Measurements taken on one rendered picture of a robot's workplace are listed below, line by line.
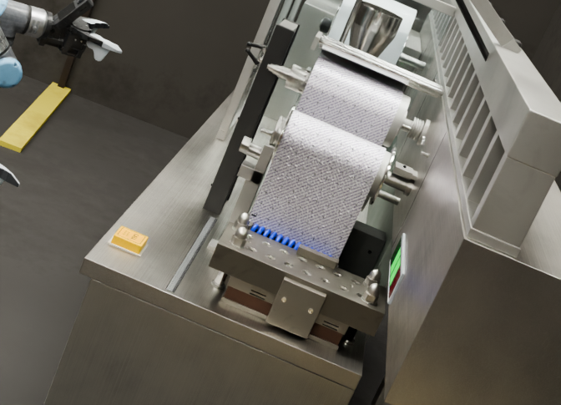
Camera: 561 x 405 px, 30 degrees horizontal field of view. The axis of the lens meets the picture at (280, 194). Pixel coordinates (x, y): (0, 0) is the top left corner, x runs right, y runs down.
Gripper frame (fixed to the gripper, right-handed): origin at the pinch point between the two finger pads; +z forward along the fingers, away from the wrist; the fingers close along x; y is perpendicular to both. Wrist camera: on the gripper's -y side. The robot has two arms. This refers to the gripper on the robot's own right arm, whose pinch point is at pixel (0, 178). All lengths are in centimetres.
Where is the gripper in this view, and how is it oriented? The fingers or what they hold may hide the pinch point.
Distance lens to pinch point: 168.3
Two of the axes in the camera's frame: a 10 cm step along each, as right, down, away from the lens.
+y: -4.3, 8.9, 1.7
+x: -3.5, 0.1, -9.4
